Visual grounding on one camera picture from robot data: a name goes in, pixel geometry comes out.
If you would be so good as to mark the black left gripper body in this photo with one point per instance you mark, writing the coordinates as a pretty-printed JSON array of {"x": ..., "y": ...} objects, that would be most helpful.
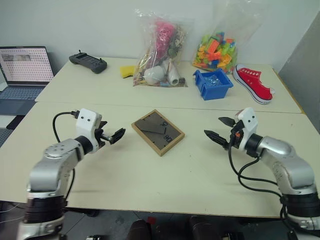
[{"x": 100, "y": 137}]

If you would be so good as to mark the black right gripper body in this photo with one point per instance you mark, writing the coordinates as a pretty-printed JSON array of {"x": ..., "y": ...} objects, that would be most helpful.
[{"x": 235, "y": 138}]

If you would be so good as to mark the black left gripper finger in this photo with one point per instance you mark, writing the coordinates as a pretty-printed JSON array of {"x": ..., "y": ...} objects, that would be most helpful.
[
  {"x": 103, "y": 124},
  {"x": 118, "y": 135}
]

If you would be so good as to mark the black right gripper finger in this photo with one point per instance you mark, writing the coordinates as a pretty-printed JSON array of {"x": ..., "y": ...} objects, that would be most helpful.
[
  {"x": 227, "y": 121},
  {"x": 217, "y": 138}
]

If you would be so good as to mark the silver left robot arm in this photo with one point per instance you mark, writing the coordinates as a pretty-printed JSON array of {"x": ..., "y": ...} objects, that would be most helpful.
[{"x": 50, "y": 165}]

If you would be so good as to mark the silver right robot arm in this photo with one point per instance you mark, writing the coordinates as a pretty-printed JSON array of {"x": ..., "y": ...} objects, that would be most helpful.
[{"x": 287, "y": 160}]

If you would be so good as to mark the blue plastic bin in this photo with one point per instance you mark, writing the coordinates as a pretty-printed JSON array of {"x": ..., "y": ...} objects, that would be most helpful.
[{"x": 215, "y": 88}]

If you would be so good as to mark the clear small parts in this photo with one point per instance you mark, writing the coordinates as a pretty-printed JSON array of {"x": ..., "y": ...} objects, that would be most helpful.
[{"x": 212, "y": 80}]

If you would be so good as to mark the red canvas sneaker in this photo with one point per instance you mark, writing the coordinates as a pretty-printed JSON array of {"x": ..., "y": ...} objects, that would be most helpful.
[{"x": 253, "y": 83}]

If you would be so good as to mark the yellow sponge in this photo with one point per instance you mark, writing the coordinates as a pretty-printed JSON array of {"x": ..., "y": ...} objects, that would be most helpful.
[{"x": 126, "y": 71}]

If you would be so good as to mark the black handheld controller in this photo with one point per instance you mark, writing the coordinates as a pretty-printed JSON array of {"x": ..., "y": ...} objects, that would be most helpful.
[{"x": 87, "y": 61}]

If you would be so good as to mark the clear bag of building blocks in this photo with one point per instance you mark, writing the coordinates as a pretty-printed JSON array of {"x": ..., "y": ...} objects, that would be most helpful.
[{"x": 217, "y": 52}]

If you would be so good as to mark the grey board panel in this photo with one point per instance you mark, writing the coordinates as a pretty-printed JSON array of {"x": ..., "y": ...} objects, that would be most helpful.
[{"x": 302, "y": 75}]

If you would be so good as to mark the clear bag of mixed items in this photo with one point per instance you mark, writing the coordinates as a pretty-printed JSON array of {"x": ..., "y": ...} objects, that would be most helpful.
[{"x": 162, "y": 50}]

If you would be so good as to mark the dark rounded shape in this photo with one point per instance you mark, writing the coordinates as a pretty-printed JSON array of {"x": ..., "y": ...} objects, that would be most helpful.
[{"x": 141, "y": 230}]

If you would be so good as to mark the grey laptop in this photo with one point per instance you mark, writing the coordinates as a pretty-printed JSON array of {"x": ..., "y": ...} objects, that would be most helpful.
[{"x": 23, "y": 65}]

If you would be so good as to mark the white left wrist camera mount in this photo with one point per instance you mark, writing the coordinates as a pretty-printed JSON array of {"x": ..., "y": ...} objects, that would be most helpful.
[{"x": 86, "y": 122}]

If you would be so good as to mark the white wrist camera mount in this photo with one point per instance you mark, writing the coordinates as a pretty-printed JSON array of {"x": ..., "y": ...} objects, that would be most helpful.
[
  {"x": 86, "y": 122},
  {"x": 248, "y": 123}
]

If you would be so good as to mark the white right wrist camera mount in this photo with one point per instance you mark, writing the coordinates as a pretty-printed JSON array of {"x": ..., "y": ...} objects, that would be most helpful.
[{"x": 248, "y": 123}]

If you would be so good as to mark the wooden picture frame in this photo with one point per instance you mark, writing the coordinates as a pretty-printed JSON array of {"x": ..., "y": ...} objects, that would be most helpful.
[{"x": 157, "y": 132}]

